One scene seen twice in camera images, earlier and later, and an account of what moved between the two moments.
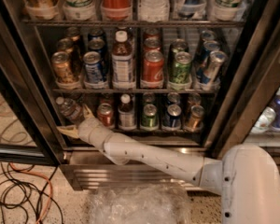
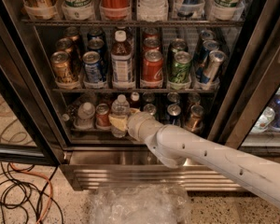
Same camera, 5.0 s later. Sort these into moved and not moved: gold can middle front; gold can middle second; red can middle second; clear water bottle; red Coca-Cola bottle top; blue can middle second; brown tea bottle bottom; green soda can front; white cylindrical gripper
Moved: brown tea bottle bottom; white cylindrical gripper; clear water bottle
Not moved: gold can middle second; red Coca-Cola bottle top; gold can middle front; blue can middle second; red can middle second; green soda can front
